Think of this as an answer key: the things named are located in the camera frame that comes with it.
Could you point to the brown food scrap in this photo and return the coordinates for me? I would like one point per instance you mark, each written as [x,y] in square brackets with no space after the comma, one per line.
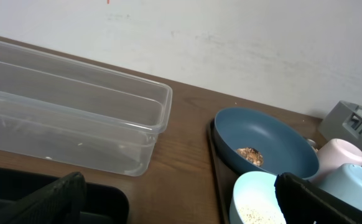
[251,155]

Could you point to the light blue cup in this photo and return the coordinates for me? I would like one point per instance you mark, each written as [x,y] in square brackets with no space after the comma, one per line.
[345,183]

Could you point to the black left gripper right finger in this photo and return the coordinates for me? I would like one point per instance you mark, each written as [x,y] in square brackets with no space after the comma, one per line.
[303,203]

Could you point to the dark blue bowl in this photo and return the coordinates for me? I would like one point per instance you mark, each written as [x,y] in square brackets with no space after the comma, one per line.
[283,149]

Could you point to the clear plastic bin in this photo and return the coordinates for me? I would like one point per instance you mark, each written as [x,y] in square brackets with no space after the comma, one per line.
[67,111]

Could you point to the brown serving tray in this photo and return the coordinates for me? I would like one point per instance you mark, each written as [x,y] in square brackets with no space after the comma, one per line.
[225,177]

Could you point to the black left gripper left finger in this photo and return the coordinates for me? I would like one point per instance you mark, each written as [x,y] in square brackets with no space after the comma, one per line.
[58,202]

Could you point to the grey dishwasher rack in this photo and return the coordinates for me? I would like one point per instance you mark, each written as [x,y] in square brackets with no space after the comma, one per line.
[343,122]

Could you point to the white rice pile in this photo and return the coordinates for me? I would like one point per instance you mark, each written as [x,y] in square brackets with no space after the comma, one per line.
[250,215]

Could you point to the light blue small bowl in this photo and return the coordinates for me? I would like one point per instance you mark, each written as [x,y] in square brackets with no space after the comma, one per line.
[255,189]

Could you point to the pink cup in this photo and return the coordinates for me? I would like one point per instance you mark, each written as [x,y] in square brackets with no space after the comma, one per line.
[334,154]

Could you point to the black waste tray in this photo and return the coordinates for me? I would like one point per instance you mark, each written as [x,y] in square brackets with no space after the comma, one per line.
[103,204]

